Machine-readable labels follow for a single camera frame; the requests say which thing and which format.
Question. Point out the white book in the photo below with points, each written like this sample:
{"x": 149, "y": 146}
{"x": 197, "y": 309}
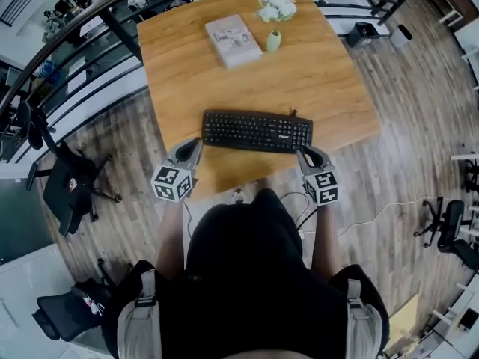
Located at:
{"x": 232, "y": 40}

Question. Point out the cardboard sheet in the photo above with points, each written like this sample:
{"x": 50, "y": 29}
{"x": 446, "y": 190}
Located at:
{"x": 404, "y": 318}

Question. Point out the person's right forearm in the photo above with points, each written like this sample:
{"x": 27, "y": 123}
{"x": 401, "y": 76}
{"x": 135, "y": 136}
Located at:
{"x": 327, "y": 238}

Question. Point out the person's black shirt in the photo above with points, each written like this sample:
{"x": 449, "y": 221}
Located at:
{"x": 254, "y": 282}

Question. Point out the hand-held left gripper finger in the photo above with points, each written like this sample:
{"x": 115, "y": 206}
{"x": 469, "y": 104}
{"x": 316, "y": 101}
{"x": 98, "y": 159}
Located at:
{"x": 194, "y": 157}
{"x": 176, "y": 155}

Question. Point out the white trash bin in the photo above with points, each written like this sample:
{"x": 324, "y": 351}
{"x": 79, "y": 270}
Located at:
{"x": 401, "y": 36}

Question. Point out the white table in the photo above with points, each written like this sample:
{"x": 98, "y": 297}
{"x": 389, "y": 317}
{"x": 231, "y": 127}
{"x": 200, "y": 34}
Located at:
{"x": 469, "y": 36}

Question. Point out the black trash bin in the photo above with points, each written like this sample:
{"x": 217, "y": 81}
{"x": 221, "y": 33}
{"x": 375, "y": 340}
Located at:
{"x": 360, "y": 36}

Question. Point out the pale green vase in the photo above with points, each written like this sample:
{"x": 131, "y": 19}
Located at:
{"x": 273, "y": 41}

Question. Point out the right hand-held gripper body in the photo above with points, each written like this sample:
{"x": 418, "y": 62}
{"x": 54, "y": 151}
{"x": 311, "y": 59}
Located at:
{"x": 323, "y": 189}

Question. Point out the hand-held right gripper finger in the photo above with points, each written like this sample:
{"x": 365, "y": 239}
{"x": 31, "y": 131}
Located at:
{"x": 305, "y": 163}
{"x": 322, "y": 161}

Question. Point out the white flowers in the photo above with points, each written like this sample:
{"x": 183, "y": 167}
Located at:
{"x": 277, "y": 5}

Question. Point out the black keyboard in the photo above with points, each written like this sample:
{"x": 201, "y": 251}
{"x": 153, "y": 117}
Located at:
{"x": 257, "y": 131}

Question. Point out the person's left forearm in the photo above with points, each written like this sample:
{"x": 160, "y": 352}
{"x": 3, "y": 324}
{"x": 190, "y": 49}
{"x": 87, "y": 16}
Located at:
{"x": 170, "y": 238}

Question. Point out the person's shoe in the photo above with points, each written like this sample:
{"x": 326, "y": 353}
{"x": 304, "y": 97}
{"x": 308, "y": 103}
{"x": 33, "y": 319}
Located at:
{"x": 238, "y": 196}

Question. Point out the black office chair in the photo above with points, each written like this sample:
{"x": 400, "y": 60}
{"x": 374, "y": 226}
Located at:
{"x": 454, "y": 223}
{"x": 67, "y": 189}
{"x": 67, "y": 312}

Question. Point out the white power strip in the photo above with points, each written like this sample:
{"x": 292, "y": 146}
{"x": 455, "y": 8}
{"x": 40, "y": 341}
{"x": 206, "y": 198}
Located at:
{"x": 307, "y": 234}

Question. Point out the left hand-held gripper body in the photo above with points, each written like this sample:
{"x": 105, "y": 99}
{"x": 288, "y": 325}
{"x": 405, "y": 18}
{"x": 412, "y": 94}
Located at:
{"x": 170, "y": 183}

